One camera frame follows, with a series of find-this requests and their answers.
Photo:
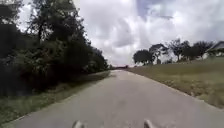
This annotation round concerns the grey paved path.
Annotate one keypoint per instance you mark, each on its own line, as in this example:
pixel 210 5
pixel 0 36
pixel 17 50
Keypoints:
pixel 120 96

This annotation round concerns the row of trees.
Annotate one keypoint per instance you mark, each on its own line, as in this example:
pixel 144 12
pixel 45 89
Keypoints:
pixel 173 51

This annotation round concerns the robot's own part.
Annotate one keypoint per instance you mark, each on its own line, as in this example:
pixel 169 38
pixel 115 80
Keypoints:
pixel 148 124
pixel 78 124

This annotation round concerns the dense dark wood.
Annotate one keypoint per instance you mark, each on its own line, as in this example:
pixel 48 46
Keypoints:
pixel 43 56

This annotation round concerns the dry grass slope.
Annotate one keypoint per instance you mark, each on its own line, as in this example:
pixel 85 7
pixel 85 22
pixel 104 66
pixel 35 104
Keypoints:
pixel 186 76

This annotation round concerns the grass verge beside wood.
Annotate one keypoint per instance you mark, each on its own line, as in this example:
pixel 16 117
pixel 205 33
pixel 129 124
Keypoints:
pixel 30 101

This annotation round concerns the building with dark roof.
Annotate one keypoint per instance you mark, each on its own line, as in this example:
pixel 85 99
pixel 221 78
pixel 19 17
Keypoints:
pixel 216 49

